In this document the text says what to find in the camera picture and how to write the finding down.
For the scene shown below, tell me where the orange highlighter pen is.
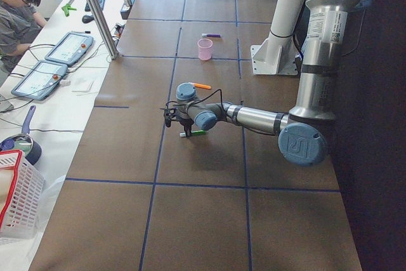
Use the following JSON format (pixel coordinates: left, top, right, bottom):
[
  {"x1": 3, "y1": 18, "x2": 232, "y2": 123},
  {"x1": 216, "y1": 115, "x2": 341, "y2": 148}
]
[{"x1": 190, "y1": 82, "x2": 212, "y2": 90}]

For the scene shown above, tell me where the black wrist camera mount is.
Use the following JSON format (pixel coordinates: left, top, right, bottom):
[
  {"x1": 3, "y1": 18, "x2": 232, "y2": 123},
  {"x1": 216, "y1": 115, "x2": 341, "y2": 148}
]
[{"x1": 161, "y1": 102, "x2": 178, "y2": 128}]

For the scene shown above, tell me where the upper teach pendant tablet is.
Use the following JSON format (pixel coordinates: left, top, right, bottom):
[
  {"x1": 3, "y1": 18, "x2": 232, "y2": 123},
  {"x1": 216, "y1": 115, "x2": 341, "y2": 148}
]
[{"x1": 44, "y1": 32, "x2": 94, "y2": 67}]

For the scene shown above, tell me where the white folded paper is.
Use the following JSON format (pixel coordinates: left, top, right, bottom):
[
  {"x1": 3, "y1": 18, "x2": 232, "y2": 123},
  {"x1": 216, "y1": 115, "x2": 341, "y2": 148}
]
[{"x1": 72, "y1": 79, "x2": 94, "y2": 93}]

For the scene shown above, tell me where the lower teach pendant tablet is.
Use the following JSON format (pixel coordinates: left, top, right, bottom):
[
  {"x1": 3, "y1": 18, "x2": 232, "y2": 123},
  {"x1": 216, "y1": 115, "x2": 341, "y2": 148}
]
[{"x1": 11, "y1": 60, "x2": 68, "y2": 100}]

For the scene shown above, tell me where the black marker pen on desk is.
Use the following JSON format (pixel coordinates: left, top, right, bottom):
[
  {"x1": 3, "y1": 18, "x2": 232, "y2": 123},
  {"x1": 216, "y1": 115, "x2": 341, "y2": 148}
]
[{"x1": 72, "y1": 30, "x2": 91, "y2": 34}]

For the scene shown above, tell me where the person in grey shirt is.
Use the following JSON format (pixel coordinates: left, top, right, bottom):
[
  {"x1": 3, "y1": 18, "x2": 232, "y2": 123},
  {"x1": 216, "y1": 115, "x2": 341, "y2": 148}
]
[{"x1": 1, "y1": 0, "x2": 46, "y2": 73}]

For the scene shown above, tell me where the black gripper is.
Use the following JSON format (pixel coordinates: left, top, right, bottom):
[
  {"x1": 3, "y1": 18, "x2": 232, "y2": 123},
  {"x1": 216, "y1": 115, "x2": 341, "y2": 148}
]
[{"x1": 178, "y1": 117, "x2": 193, "y2": 138}]

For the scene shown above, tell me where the aluminium frame post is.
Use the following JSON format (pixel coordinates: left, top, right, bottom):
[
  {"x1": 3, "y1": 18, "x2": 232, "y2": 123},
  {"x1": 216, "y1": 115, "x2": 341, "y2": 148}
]
[{"x1": 87, "y1": 0, "x2": 119, "y2": 60}]

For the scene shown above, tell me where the black computer mouse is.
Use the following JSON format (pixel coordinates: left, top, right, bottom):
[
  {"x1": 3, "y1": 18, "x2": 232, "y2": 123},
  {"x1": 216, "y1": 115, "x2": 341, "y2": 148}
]
[{"x1": 81, "y1": 15, "x2": 95, "y2": 24}]

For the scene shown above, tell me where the green highlighter pen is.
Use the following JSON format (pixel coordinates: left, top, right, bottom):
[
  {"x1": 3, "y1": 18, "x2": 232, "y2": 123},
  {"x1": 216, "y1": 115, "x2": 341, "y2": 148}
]
[{"x1": 179, "y1": 130, "x2": 206, "y2": 138}]

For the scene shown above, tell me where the teach pendant tablet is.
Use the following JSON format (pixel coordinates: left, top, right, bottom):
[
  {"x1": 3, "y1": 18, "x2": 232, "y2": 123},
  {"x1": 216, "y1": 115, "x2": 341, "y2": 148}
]
[
  {"x1": 44, "y1": 32, "x2": 94, "y2": 67},
  {"x1": 11, "y1": 60, "x2": 68, "y2": 100}
]

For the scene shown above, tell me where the purple marker pen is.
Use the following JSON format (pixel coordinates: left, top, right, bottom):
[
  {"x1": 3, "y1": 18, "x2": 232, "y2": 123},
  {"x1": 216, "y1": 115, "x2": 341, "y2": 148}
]
[{"x1": 201, "y1": 33, "x2": 222, "y2": 38}]

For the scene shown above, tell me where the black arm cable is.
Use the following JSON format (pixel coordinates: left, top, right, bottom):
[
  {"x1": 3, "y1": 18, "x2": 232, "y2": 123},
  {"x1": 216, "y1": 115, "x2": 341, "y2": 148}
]
[{"x1": 164, "y1": 88, "x2": 223, "y2": 109}]

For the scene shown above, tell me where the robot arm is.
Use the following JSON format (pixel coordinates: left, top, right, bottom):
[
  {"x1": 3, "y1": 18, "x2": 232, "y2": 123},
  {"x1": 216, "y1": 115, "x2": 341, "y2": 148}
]
[{"x1": 164, "y1": 0, "x2": 361, "y2": 166}]

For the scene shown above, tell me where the white red plastic basket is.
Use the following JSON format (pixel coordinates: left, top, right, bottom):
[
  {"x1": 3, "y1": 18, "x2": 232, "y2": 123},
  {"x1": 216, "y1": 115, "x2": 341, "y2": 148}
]
[{"x1": 1, "y1": 150, "x2": 44, "y2": 244}]

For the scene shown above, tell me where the green plastic clamp tool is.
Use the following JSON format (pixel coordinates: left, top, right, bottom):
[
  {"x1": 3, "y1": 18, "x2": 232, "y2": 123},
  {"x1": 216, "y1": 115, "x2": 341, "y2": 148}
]
[{"x1": 62, "y1": 3, "x2": 77, "y2": 17}]

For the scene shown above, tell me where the pink plastic pen holder cup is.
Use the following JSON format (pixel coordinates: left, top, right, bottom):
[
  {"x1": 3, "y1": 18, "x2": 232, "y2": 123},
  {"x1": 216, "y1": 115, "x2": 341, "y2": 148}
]
[{"x1": 197, "y1": 38, "x2": 213, "y2": 61}]

